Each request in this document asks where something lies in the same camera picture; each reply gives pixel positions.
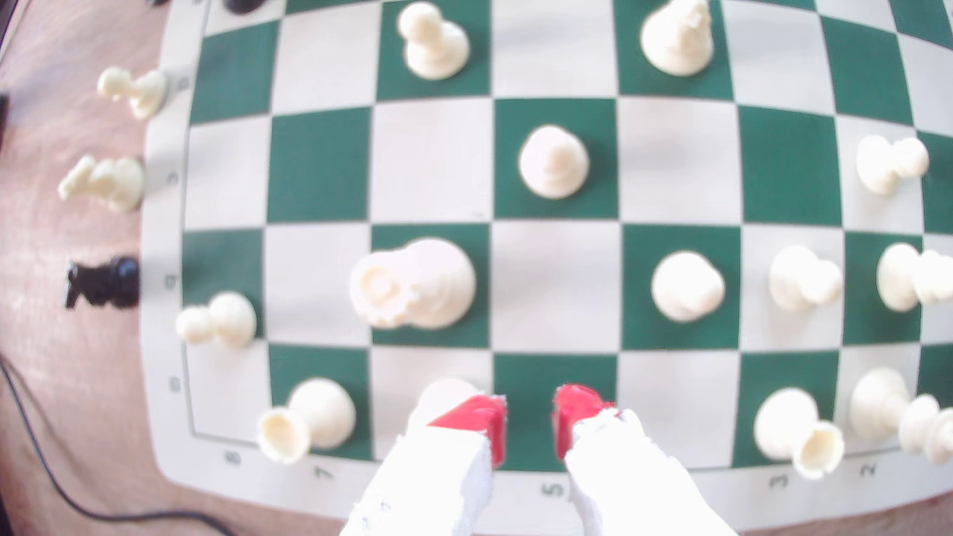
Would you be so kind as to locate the white chess rook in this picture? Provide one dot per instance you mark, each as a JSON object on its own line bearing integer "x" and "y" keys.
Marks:
{"x": 320, "y": 413}
{"x": 785, "y": 424}
{"x": 432, "y": 283}

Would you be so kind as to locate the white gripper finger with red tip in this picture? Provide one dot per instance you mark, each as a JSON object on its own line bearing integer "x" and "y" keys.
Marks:
{"x": 424, "y": 491}
{"x": 633, "y": 491}

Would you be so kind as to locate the green and white chess mat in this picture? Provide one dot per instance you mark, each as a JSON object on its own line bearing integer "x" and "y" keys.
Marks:
{"x": 555, "y": 287}

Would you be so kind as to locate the white chess bishop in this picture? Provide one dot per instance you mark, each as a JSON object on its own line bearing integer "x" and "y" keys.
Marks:
{"x": 897, "y": 277}

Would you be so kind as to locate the white chess pawn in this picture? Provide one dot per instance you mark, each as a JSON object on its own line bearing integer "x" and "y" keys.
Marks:
{"x": 439, "y": 394}
{"x": 686, "y": 287}
{"x": 145, "y": 93}
{"x": 796, "y": 279}
{"x": 231, "y": 318}
{"x": 878, "y": 165}
{"x": 439, "y": 52}
{"x": 553, "y": 164}

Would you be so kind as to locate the tall white chess piece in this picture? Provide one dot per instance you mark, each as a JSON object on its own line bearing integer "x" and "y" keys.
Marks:
{"x": 878, "y": 402}

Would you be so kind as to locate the white chess knight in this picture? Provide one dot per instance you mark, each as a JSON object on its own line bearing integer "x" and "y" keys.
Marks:
{"x": 677, "y": 41}
{"x": 112, "y": 182}

